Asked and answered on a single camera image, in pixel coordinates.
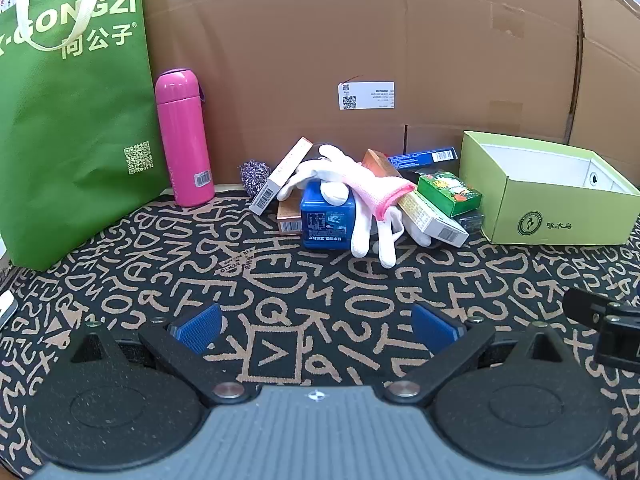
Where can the white flat object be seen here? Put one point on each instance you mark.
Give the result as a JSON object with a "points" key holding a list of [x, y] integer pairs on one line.
{"points": [[5, 307]]}

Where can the small green printed box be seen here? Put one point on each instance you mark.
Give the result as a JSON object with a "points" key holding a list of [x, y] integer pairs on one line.
{"points": [[450, 192]]}

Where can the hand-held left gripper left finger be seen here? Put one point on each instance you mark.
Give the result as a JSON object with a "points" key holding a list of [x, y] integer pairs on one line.
{"points": [[199, 329]]}

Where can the white paper label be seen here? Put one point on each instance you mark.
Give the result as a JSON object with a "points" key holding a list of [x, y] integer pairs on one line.
{"points": [[367, 95]]}

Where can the blue flat box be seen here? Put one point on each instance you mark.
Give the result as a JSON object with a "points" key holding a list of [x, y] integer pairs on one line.
{"points": [[425, 157]]}

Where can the orange white long box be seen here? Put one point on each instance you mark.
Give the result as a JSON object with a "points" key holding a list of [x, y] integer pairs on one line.
{"points": [[430, 217]]}

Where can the pink thermos bottle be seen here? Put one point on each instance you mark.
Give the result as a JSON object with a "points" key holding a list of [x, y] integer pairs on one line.
{"points": [[182, 145]]}

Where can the white glove pink cuff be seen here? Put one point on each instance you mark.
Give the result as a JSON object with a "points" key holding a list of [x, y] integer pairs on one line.
{"points": [[350, 172], [387, 245]]}

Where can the green cardboard box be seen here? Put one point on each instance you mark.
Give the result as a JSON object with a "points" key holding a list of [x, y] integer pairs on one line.
{"points": [[550, 215]]}

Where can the green tote bag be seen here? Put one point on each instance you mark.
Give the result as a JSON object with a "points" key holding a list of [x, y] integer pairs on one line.
{"points": [[75, 135]]}

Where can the small dark box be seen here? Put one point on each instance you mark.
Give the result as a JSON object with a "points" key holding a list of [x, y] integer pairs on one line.
{"points": [[472, 221]]}

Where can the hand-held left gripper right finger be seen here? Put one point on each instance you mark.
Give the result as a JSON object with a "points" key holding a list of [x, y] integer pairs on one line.
{"points": [[434, 329]]}

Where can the blue box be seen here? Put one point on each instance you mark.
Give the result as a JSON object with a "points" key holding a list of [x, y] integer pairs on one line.
{"points": [[325, 225], [425, 157]]}

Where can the small brown box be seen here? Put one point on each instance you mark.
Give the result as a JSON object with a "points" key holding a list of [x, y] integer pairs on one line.
{"points": [[289, 215]]}

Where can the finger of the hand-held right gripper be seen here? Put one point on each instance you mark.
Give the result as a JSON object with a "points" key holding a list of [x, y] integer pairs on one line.
{"points": [[587, 310]]}

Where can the white long barcode box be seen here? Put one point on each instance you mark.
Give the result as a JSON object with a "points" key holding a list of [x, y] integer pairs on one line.
{"points": [[272, 185]]}

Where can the purple scrubber ball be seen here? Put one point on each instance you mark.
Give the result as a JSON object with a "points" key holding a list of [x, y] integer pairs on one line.
{"points": [[252, 175]]}

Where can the large cardboard box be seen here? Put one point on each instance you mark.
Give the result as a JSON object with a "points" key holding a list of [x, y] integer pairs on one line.
{"points": [[325, 35], [610, 85]]}

